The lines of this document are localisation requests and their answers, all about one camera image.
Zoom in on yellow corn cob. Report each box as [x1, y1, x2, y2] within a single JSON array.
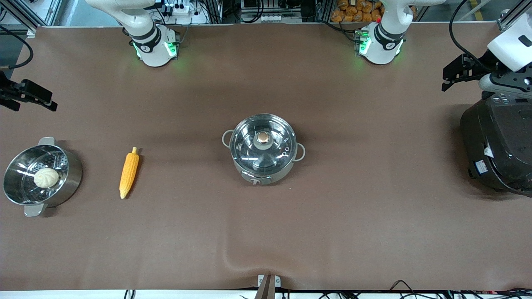
[[119, 147, 140, 199]]

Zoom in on glass lid with gold knob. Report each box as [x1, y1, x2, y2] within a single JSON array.
[[229, 114, 297, 174]]

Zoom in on stainless steel steamer pot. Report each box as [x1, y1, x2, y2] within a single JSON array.
[[3, 137, 83, 217]]

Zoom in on black rice cooker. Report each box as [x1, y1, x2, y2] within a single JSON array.
[[460, 93, 532, 196]]

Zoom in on white steamed bun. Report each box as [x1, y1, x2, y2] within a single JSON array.
[[34, 168, 59, 189]]

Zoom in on pile of orange buns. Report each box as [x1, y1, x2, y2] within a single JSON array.
[[331, 0, 417, 22]]

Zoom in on white power strip with plugs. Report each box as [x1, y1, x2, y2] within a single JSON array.
[[162, 1, 192, 15]]

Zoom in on brown table mat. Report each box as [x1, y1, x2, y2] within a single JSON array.
[[0, 23, 532, 291]]

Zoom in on metal table clamp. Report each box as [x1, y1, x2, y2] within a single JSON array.
[[257, 274, 281, 299]]

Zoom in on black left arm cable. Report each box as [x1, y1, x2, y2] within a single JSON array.
[[449, 0, 499, 72]]

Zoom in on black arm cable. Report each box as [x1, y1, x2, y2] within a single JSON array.
[[449, 0, 499, 72], [0, 26, 34, 70]]

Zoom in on aluminium frame profile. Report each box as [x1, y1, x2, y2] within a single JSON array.
[[497, 8, 525, 32], [0, 0, 63, 39]]

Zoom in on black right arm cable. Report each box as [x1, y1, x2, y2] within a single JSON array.
[[0, 26, 34, 70]]

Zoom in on green-handled electric steel pot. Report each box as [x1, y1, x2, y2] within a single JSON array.
[[222, 113, 306, 186]]

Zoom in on black floor cables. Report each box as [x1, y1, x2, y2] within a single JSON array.
[[389, 280, 532, 299]]

